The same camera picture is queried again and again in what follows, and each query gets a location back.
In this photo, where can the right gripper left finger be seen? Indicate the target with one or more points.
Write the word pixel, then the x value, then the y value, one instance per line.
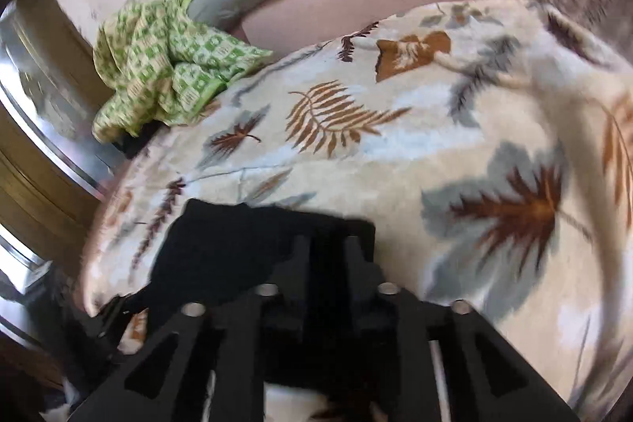
pixel 294 273

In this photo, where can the black pants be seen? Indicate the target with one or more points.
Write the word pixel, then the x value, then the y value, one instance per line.
pixel 213 253

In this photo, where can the leaf pattern cream blanket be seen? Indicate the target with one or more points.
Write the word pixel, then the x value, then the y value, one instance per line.
pixel 489 142

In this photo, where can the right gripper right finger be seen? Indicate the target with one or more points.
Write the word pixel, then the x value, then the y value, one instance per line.
pixel 364 276

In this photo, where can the wooden glass door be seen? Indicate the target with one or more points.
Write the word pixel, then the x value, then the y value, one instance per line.
pixel 55 178

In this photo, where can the green checkered cloth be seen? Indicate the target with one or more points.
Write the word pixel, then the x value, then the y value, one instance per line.
pixel 164 66

